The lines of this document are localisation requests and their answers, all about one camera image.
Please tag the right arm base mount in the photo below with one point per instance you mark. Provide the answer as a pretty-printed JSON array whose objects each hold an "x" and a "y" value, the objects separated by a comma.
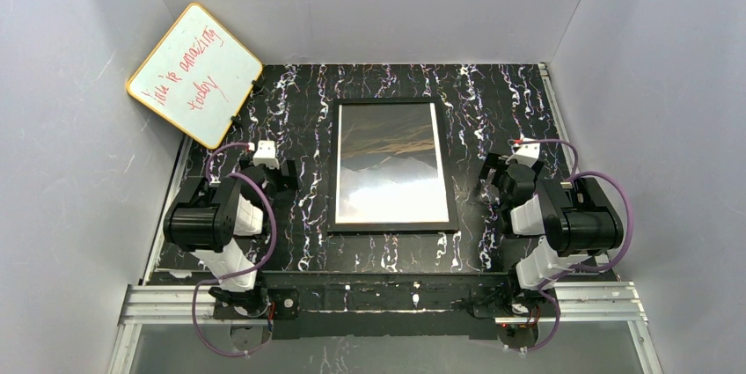
[{"x": 501, "y": 301}]

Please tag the white board yellow rim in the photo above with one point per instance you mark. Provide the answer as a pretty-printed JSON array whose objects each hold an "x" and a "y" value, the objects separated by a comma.
[{"x": 197, "y": 77}]

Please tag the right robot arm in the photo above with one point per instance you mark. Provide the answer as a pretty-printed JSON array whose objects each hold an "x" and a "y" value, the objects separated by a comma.
[{"x": 573, "y": 220}]

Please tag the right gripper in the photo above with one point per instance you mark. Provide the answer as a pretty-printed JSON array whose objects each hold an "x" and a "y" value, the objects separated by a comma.
[{"x": 498, "y": 170}]

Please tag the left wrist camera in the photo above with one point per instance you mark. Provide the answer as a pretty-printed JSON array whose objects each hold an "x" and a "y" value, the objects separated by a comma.
[{"x": 266, "y": 154}]

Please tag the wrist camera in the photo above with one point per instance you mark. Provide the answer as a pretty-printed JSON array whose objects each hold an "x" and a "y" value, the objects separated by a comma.
[
  {"x": 266, "y": 154},
  {"x": 525, "y": 152}
]

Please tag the landscape photo print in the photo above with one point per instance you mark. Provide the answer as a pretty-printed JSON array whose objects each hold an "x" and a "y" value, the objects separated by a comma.
[{"x": 387, "y": 167}]

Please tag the wooden picture frame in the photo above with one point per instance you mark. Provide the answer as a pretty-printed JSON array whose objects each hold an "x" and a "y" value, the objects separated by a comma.
[{"x": 333, "y": 185}]

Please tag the aluminium rail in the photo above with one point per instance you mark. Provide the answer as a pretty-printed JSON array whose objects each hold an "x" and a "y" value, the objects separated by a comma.
[{"x": 369, "y": 307}]

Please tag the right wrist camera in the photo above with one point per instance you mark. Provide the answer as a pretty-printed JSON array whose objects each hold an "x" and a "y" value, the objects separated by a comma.
[{"x": 525, "y": 152}]

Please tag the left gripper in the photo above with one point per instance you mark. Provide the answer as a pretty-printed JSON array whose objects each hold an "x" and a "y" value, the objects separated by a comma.
[{"x": 282, "y": 174}]

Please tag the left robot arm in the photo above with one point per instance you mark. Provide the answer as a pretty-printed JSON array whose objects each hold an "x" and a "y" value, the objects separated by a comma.
[{"x": 206, "y": 220}]

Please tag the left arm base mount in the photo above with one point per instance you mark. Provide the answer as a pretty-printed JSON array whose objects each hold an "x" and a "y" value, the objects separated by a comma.
[{"x": 260, "y": 303}]

